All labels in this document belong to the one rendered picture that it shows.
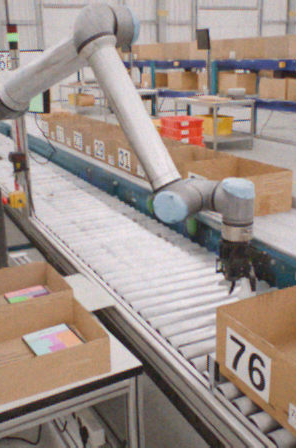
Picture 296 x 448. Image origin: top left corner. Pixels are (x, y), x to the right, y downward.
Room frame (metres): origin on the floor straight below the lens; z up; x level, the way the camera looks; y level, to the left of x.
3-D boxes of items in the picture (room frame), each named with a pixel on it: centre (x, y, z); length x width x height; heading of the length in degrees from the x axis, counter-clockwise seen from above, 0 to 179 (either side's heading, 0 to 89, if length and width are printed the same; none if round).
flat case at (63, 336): (1.29, 0.25, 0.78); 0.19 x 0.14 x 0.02; 31
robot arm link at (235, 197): (1.49, -0.25, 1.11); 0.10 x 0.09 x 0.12; 54
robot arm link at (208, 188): (1.54, -0.16, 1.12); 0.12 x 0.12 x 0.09; 54
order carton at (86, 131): (3.70, 0.30, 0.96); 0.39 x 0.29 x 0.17; 25
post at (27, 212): (2.65, 0.61, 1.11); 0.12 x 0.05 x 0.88; 26
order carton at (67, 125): (4.05, 0.47, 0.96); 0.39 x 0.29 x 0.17; 26
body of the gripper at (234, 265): (1.48, -0.25, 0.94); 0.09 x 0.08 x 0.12; 116
